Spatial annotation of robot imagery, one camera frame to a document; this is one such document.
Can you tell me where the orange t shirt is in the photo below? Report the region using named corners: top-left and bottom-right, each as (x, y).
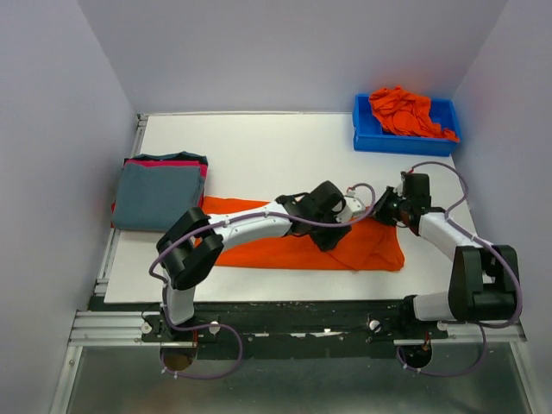
top-left (368, 85), bottom-right (460, 142)
top-left (216, 218), bottom-right (405, 272)

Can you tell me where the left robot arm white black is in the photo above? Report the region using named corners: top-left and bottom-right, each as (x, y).
top-left (155, 181), bottom-right (365, 341)

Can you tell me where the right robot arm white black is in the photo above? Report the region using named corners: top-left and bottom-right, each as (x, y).
top-left (372, 172), bottom-right (522, 338)

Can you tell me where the blue plastic bin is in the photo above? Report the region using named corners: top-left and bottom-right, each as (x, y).
top-left (352, 94), bottom-right (461, 157)

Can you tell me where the crumpled orange t shirt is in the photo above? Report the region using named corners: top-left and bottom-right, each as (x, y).
top-left (368, 85), bottom-right (460, 142)

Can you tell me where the folded dark teal t shirt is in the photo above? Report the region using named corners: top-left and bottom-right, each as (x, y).
top-left (124, 151), bottom-right (209, 166)

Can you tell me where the folded grey-blue t shirt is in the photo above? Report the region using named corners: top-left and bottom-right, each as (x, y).
top-left (111, 164), bottom-right (204, 232)

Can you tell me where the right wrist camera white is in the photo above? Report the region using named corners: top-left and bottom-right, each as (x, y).
top-left (394, 172), bottom-right (411, 198)

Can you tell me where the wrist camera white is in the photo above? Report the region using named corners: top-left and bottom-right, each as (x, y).
top-left (394, 172), bottom-right (411, 198)
top-left (339, 191), bottom-right (367, 223)

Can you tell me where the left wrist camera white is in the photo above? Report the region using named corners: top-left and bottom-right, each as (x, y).
top-left (339, 191), bottom-right (367, 223)

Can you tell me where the black mounting base rail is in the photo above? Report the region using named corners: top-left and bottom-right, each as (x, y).
top-left (80, 297), bottom-right (481, 361)

